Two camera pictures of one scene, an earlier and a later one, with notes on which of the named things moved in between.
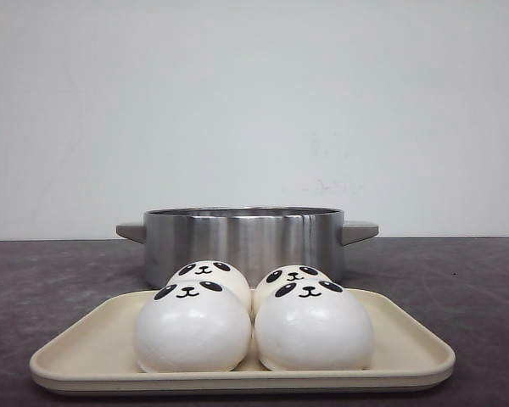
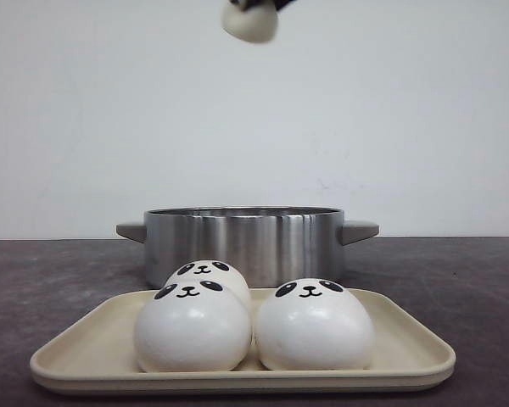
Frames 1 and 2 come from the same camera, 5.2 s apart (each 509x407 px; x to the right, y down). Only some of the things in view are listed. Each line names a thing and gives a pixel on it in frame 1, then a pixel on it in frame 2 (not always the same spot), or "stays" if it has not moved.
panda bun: [286, 274] to [258, 23]
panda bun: [313, 325] stays
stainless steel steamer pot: [254, 238] stays
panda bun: [192, 326] stays
